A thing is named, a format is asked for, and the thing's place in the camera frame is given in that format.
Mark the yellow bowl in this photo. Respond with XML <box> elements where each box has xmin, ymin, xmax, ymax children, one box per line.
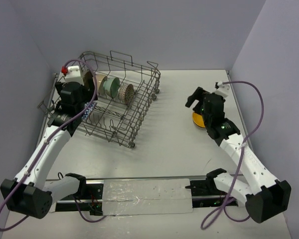
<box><xmin>192</xmin><ymin>112</ymin><xmax>205</xmax><ymax>128</ymax></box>

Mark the brown ribbed bowl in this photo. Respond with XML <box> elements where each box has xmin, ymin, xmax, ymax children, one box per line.
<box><xmin>82</xmin><ymin>70</ymin><xmax>95</xmax><ymax>90</ymax></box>

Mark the plain white bowl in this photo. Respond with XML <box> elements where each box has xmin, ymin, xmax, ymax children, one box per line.
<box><xmin>96</xmin><ymin>74</ymin><xmax>108</xmax><ymax>95</ymax></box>

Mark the teal glazed bowl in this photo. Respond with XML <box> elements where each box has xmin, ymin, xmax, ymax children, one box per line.
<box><xmin>103</xmin><ymin>77</ymin><xmax>120</xmax><ymax>98</ymax></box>

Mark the red blue patterned bowl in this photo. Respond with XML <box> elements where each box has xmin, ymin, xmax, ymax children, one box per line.
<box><xmin>82</xmin><ymin>101</ymin><xmax>97</xmax><ymax>121</ymax></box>

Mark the patterned mosaic bowl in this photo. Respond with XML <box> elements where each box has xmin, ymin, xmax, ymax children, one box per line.
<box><xmin>118</xmin><ymin>84</ymin><xmax>134</xmax><ymax>105</ymax></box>

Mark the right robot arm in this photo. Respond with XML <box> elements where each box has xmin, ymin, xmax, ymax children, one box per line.
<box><xmin>185</xmin><ymin>86</ymin><xmax>291</xmax><ymax>223</ymax></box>

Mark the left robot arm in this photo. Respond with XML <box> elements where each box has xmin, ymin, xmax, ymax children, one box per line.
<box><xmin>0</xmin><ymin>71</ymin><xmax>97</xmax><ymax>219</ymax></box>

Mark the white taped cover sheet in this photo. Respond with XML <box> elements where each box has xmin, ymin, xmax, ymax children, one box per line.
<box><xmin>102</xmin><ymin>179</ymin><xmax>193</xmax><ymax>216</ymax></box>

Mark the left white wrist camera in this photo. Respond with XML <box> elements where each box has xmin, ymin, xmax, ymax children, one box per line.
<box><xmin>61</xmin><ymin>66</ymin><xmax>83</xmax><ymax>85</ymax></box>

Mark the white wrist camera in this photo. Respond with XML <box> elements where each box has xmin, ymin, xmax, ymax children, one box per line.
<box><xmin>61</xmin><ymin>66</ymin><xmax>83</xmax><ymax>85</ymax></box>
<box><xmin>213</xmin><ymin>81</ymin><xmax>230</xmax><ymax>98</ymax></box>

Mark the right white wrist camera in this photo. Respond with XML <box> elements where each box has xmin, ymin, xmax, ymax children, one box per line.
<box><xmin>213</xmin><ymin>81</ymin><xmax>230</xmax><ymax>98</ymax></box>

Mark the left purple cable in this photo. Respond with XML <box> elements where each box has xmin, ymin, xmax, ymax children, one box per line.
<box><xmin>0</xmin><ymin>59</ymin><xmax>108</xmax><ymax>232</ymax></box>

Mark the purple cable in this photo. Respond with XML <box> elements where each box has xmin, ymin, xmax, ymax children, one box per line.
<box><xmin>200</xmin><ymin>81</ymin><xmax>265</xmax><ymax>230</ymax></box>
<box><xmin>0</xmin><ymin>59</ymin><xmax>108</xmax><ymax>232</ymax></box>

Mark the grey wire dish rack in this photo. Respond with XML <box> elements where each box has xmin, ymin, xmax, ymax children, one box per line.
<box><xmin>37</xmin><ymin>51</ymin><xmax>161</xmax><ymax>149</ymax></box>

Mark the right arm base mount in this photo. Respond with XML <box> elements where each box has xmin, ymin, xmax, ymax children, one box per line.
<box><xmin>185</xmin><ymin>168</ymin><xmax>227</xmax><ymax>208</ymax></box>

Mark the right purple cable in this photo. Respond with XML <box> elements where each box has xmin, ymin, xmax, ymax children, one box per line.
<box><xmin>200</xmin><ymin>81</ymin><xmax>265</xmax><ymax>230</ymax></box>

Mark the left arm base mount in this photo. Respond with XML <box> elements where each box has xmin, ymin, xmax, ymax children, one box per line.
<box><xmin>55</xmin><ymin>183</ymin><xmax>104</xmax><ymax>216</ymax></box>

